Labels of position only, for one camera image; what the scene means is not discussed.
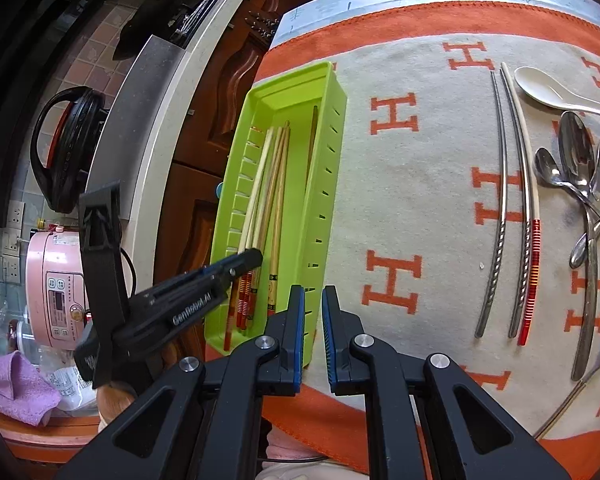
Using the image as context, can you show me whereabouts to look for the green plastic utensil tray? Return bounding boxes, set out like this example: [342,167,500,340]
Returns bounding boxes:
[203,60,348,368]

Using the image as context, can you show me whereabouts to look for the white kitchen countertop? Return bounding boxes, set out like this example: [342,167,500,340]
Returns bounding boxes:
[87,0,276,223]

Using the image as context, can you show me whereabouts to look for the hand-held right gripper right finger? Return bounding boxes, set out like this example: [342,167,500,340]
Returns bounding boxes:
[321,285,568,480]

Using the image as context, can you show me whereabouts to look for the gas stove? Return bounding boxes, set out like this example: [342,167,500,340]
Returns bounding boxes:
[167,0,216,43]

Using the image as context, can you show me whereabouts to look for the black range hood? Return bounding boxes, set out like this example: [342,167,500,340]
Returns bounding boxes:
[0,0,111,228]

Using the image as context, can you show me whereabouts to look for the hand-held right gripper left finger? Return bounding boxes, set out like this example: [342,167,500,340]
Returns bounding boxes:
[55,284,306,480]

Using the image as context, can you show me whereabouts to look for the large steel spoon textured handle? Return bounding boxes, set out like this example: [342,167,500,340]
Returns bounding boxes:
[558,111,600,382]

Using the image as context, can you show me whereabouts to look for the white ceramic spoon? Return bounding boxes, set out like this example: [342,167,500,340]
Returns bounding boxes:
[513,66,600,122]

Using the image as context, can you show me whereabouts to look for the cream red-striped chopstick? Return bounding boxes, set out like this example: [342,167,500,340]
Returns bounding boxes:
[499,61,543,347]
[232,127,276,333]

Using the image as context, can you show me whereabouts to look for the steel side panel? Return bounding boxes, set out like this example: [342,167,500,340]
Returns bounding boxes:
[87,35,188,221]

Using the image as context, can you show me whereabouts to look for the pink rice cooker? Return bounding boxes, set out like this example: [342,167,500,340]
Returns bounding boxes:
[24,227,101,352]

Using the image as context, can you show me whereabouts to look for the small steel spoon gold tip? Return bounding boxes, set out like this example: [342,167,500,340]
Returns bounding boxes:
[534,147,600,241]

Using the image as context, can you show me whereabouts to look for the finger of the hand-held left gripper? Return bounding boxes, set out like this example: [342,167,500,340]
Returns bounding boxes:
[201,247,265,287]
[77,182,131,329]

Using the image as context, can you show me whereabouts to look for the black red-trimmed pot lid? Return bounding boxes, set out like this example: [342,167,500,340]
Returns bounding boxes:
[30,86,113,215]

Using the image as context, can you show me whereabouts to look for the round wooden side table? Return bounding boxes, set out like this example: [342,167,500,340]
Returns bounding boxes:
[0,410,106,461]

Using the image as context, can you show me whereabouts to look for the white plastic packet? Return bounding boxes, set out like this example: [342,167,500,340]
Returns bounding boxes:
[40,362,101,413]

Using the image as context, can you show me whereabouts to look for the orange and beige printed blanket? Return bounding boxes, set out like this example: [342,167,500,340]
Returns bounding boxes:
[252,0,600,476]

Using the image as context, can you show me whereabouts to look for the purple cloth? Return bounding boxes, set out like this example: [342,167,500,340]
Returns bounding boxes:
[0,351,63,427]

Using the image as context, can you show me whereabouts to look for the steel chopstick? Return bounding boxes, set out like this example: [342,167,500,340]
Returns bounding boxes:
[474,71,510,339]
[497,67,530,339]

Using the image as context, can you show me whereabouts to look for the person's left hand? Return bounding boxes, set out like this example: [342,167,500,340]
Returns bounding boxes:
[97,380,141,431]

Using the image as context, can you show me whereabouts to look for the dark wooden lower cabinets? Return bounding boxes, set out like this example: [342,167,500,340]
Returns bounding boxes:
[152,0,301,361]

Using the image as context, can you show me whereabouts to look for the steel fork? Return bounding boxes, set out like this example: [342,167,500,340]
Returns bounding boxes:
[569,220,600,269]

